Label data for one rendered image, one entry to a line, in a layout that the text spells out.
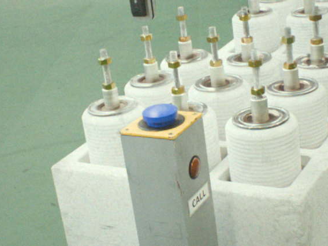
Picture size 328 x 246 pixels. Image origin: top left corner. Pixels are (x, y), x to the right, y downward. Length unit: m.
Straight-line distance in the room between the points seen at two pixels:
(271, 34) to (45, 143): 0.57
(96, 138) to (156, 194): 0.26
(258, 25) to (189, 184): 0.71
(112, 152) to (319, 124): 0.30
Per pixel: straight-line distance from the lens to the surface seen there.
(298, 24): 1.41
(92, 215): 1.05
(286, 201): 0.88
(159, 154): 0.76
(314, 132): 1.01
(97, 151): 1.03
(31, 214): 1.33
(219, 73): 1.06
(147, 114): 0.77
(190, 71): 1.19
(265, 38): 1.45
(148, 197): 0.79
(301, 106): 0.99
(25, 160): 1.57
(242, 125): 0.90
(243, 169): 0.92
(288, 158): 0.91
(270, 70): 1.15
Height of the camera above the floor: 0.60
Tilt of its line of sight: 22 degrees down
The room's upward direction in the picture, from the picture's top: 8 degrees counter-clockwise
